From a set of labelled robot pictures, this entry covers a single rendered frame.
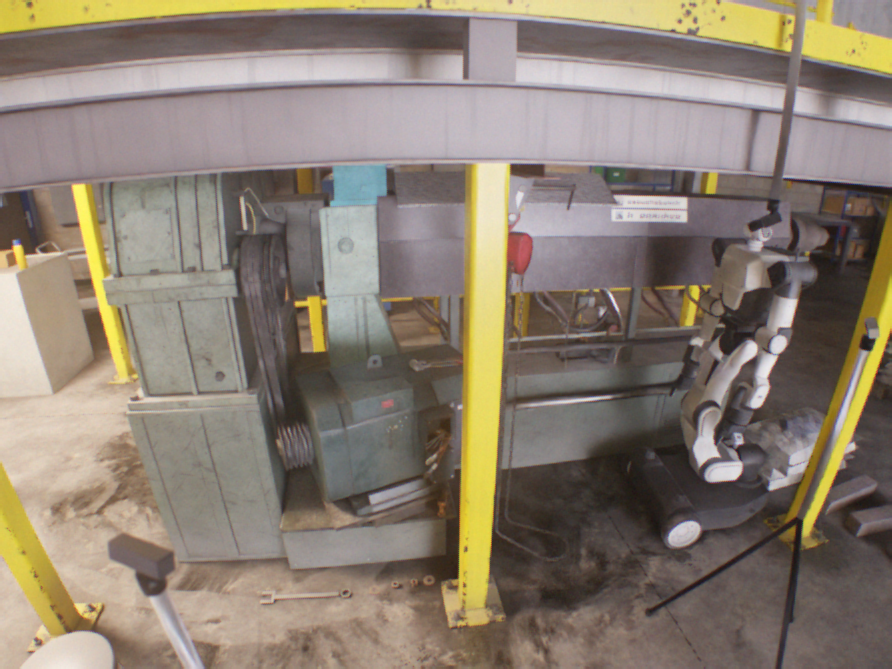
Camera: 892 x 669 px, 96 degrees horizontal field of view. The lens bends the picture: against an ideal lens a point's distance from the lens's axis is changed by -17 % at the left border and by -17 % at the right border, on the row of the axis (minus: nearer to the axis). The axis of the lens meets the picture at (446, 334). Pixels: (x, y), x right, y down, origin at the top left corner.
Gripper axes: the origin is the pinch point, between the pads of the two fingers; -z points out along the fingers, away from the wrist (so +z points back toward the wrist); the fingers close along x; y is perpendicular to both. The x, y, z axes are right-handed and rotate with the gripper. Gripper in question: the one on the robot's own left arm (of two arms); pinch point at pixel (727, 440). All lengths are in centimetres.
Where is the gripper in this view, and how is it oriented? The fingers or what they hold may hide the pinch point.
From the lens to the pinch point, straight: 235.2
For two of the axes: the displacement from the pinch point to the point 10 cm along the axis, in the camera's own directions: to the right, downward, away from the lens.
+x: -9.8, -1.6, -1.2
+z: 2.0, -9.1, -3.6
